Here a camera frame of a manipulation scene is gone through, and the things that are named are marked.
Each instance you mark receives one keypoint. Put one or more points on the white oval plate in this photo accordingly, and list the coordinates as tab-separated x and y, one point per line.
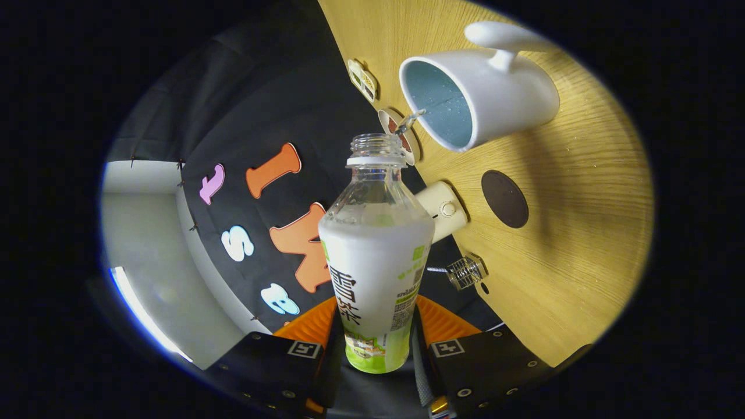
384	119

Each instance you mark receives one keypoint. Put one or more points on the red-brown meat piece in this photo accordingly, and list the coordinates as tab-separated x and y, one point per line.
393	125
406	144

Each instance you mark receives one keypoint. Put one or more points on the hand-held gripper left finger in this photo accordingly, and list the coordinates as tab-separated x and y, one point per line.
268	366

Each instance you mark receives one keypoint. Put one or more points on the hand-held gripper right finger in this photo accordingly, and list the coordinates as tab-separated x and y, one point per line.
489	364

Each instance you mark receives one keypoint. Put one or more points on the wooden table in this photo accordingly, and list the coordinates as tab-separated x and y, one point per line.
570	233

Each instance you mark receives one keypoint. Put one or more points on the white divided condiment dish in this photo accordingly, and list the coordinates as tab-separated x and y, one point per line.
364	81

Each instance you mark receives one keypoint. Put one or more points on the black backdrop cloth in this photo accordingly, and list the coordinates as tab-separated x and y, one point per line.
233	116

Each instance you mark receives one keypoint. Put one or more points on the dark brown round coaster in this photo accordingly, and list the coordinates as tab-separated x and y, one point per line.
505	199

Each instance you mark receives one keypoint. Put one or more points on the white cup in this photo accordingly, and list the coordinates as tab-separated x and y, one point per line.
506	93

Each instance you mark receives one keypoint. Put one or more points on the white toaster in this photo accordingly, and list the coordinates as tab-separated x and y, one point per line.
442	210

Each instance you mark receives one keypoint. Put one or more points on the white green juice bottle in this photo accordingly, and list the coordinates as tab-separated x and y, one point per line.
375	262

